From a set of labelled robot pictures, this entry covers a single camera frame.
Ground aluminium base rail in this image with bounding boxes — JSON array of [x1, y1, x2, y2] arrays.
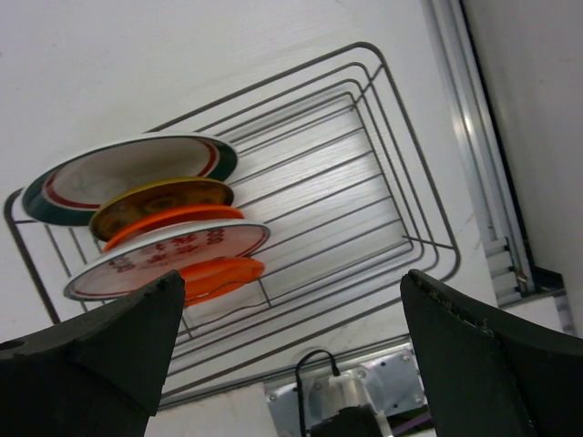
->
[[263, 0, 568, 427]]

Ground yellow brown plate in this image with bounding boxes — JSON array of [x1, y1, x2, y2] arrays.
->
[[88, 177, 235, 241]]

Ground dark green rimmed plate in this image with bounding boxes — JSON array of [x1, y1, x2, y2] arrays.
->
[[21, 132, 239, 227]]

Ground orange plastic plate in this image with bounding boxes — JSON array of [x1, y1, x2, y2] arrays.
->
[[103, 204, 245, 252], [179, 258, 265, 308]]

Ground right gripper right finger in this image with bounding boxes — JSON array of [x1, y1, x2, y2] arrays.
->
[[400, 269, 582, 436]]

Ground pink plate red characters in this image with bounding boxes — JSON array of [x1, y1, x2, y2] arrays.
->
[[63, 219, 271, 301]]

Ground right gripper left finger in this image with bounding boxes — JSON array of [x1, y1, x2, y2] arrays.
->
[[1, 270, 185, 436]]

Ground metal wire dish rack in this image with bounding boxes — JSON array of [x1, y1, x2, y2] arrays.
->
[[3, 41, 462, 411]]

